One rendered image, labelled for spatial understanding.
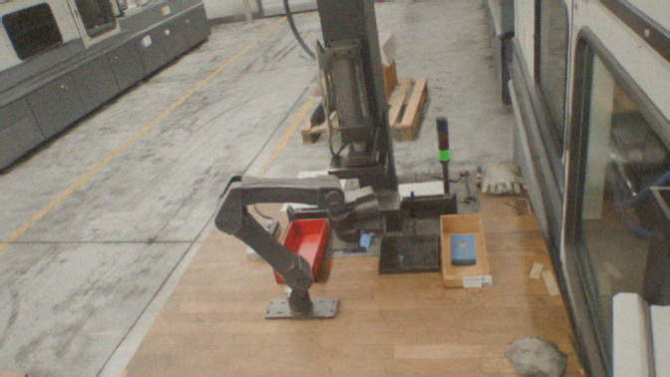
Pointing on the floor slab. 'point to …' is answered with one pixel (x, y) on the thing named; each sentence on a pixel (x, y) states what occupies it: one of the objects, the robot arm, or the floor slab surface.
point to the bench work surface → (360, 311)
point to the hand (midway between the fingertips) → (352, 248)
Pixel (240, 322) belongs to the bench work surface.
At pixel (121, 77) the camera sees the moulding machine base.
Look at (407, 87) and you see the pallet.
